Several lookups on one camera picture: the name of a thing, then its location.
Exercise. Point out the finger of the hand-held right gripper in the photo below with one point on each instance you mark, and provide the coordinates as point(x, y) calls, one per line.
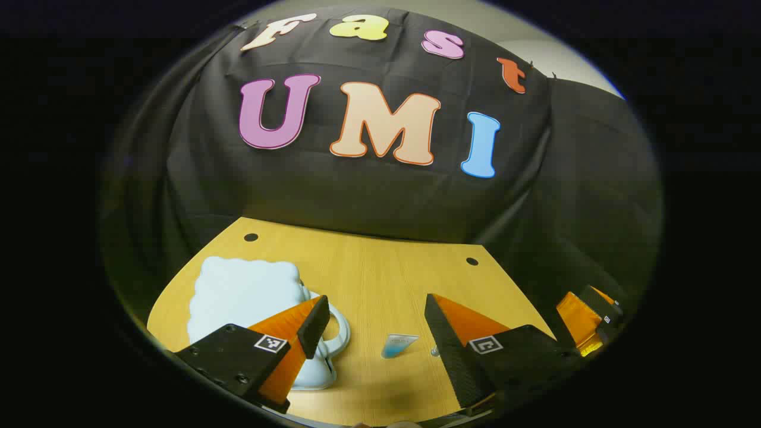
point(579, 324)

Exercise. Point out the light blue suitcase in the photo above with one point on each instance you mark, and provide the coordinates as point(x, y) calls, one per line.
point(238, 291)

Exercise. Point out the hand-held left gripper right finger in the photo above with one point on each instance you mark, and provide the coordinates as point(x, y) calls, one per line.
point(452, 351)

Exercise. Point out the white and blue tube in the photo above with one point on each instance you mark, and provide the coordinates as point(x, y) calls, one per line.
point(397, 346)

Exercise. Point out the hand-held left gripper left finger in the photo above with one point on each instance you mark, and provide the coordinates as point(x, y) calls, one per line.
point(313, 327)

